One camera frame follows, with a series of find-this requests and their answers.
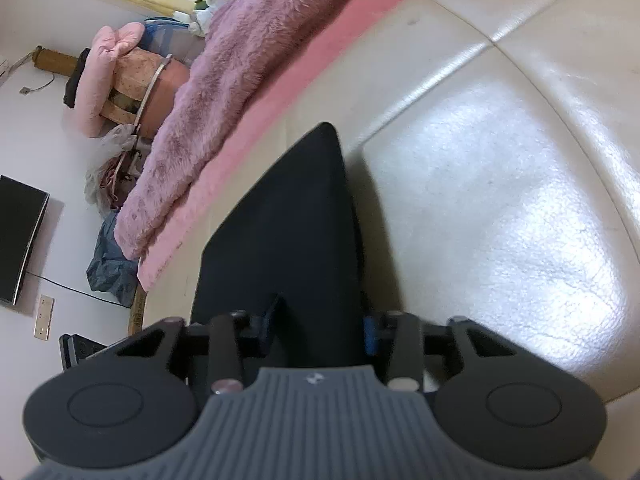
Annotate pink padded jacket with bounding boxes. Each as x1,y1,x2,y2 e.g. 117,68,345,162
63,22,144,138

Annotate fluffy mauve blanket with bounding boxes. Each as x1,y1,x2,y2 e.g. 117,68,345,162
115,0,361,259

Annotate wooden roll on wall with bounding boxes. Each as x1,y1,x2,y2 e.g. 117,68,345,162
32,46,78,77

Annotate black wall television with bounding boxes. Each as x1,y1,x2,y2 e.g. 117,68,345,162
0,176,50,306

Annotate black pants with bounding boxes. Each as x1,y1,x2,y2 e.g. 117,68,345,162
191,122,370,370

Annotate cream leather mattress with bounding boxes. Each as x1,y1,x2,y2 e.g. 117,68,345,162
142,0,640,406

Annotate beige wall socket plate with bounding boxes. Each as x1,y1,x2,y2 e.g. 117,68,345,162
34,295,54,341

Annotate brown chair with clothes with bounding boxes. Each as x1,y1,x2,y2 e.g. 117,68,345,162
101,48,190,141

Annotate white plastic bag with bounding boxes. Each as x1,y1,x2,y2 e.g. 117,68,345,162
85,125,151,218

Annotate cardboard box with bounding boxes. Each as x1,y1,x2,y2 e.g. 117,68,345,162
128,285,146,336

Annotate blue grey clothes pile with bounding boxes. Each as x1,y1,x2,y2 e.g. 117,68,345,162
86,211,138,308

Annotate pink bed sheet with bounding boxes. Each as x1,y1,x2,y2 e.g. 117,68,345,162
136,0,469,292

